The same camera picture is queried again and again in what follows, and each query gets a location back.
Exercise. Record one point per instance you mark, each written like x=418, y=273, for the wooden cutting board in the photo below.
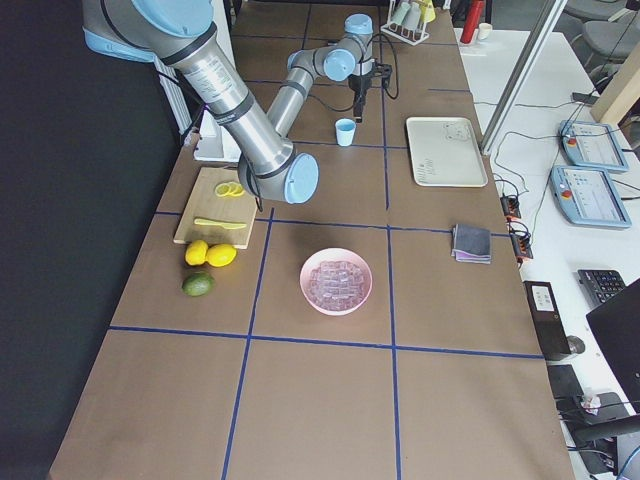
x=204, y=203

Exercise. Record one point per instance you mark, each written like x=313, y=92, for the aluminium frame post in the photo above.
x=531, y=51

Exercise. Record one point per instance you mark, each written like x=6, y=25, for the black box with label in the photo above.
x=546, y=319

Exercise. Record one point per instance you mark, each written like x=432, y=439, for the white wire cup rack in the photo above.
x=413, y=38

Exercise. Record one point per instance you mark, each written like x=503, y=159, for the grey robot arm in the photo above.
x=350, y=59
x=183, y=36

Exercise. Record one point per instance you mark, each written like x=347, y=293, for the green cup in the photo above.
x=399, y=12

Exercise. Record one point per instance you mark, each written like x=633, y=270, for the yellow lemon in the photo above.
x=220, y=255
x=196, y=252

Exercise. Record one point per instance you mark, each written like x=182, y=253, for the light blue paper cup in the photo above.
x=345, y=131

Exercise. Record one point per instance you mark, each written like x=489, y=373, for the lemon slices stack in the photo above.
x=229, y=189

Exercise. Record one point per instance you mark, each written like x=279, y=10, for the red bottle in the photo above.
x=472, y=20

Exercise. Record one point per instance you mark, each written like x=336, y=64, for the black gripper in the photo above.
x=359, y=85

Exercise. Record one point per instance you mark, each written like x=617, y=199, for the blue teach pendant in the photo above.
x=587, y=197
x=591, y=144

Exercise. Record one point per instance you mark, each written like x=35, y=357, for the cream bear serving tray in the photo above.
x=444, y=152

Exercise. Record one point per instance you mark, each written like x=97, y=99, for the yellow plastic knife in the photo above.
x=227, y=225

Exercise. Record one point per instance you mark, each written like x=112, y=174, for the grey folded cloth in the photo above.
x=471, y=244

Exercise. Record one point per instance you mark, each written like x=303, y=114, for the yellow cup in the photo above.
x=427, y=10

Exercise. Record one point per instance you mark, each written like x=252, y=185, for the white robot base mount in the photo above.
x=215, y=143

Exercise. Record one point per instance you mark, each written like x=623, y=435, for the grey-green cup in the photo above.
x=412, y=18

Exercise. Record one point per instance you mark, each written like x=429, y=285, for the green avocado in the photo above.
x=198, y=284

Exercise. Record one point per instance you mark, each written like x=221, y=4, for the clear ice cubes pile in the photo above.
x=337, y=285

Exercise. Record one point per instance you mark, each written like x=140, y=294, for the pink bowl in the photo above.
x=333, y=254

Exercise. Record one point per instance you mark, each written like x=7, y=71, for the black keyboard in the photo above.
x=601, y=285

